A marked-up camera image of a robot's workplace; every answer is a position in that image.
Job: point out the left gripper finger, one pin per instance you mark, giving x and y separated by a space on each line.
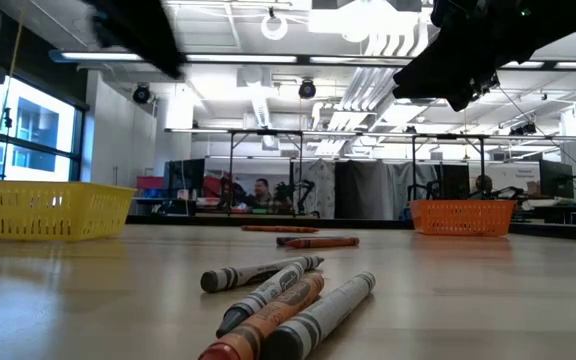
143 30

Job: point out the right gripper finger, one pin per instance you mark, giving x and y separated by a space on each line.
443 75

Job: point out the red-orange crayon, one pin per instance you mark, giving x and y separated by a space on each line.
323 243

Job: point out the purple crayon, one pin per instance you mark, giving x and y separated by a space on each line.
282 240

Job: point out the grey crayon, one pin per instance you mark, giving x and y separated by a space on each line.
328 310
248 275
268 290

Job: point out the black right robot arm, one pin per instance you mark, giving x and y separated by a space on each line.
543 25

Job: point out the white ceiling pipes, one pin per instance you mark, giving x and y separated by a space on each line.
368 85

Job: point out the black ceiling fixture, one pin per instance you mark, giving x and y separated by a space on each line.
523 130

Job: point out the long ceiling light bar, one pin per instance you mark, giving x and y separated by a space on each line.
243 58

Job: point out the black curtain panel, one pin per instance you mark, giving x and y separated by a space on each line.
453 180

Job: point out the light grey curtain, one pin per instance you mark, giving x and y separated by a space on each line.
403 175

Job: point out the person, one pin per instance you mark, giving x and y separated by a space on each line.
484 184
262 187

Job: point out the white sign board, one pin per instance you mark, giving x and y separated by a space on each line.
518 182

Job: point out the dark grey curtain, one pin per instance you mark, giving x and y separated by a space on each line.
363 190

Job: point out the large window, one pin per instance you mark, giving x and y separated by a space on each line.
38 125

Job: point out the orange plastic basket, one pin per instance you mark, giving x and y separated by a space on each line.
463 217

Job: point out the black monitor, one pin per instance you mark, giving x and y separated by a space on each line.
188 177
555 177

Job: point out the red storage bin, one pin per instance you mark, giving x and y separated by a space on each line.
150 183

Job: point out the white patterned curtain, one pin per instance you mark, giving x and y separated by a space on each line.
320 190

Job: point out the yellow plastic basket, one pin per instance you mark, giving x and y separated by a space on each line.
43 210

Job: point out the round black ceiling camera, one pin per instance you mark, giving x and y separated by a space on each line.
307 90
141 95

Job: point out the black overhead mount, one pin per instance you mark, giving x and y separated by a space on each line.
333 4
403 4

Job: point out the black aluminium table frame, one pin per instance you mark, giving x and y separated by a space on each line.
368 223

